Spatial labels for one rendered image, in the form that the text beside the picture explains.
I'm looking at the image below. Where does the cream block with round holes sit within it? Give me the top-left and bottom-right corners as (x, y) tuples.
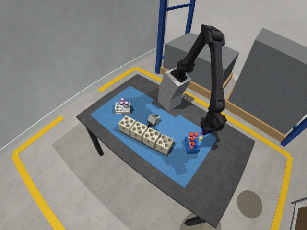
(143, 128), (161, 148)
(130, 121), (148, 141)
(118, 116), (136, 135)
(155, 134), (174, 155)

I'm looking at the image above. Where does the white tube rack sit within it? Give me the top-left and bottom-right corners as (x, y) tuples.
(115, 103), (130, 114)

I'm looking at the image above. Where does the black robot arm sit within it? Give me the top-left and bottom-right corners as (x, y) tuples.
(170, 24), (227, 131)

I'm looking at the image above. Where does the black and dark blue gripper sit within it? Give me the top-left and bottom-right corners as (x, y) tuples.
(201, 117), (215, 135)

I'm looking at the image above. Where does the pink sample tube with orange cap dot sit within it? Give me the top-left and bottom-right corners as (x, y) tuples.
(189, 141), (196, 150)

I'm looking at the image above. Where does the centrifuge tube with yellow liquid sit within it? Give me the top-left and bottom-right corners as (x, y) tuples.
(198, 130), (205, 141)

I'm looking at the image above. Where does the pink tube with purple cap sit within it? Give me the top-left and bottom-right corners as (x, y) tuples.
(193, 132), (198, 140)

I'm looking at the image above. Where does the blue flat mat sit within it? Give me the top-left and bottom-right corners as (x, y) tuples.
(90, 86), (217, 188)

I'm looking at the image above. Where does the blue tube rack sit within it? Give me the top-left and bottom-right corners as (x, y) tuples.
(184, 136), (200, 154)

